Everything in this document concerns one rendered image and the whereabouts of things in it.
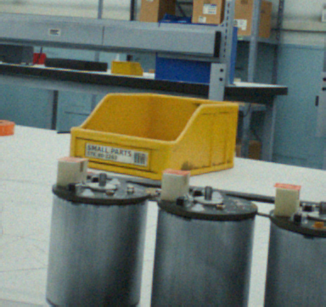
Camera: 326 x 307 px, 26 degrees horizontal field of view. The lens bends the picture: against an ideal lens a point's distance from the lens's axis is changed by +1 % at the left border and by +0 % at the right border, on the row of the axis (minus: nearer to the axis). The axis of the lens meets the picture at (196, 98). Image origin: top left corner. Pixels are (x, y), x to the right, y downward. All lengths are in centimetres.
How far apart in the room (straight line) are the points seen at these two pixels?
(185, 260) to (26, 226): 24
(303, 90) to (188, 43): 214
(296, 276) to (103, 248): 5
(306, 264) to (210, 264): 2
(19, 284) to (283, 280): 16
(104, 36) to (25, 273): 270
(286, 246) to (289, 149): 473
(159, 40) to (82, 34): 37
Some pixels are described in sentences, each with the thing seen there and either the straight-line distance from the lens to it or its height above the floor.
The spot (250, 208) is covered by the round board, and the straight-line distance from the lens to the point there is 18.
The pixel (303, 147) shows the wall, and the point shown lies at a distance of 486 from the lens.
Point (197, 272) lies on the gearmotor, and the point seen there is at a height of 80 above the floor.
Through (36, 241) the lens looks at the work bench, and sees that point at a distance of 37.
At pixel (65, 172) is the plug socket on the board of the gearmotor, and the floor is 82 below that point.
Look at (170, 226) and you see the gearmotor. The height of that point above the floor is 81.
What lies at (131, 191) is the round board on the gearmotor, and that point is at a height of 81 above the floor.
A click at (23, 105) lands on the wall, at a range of 604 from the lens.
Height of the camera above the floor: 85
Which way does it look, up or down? 3 degrees down
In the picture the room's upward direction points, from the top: 5 degrees clockwise
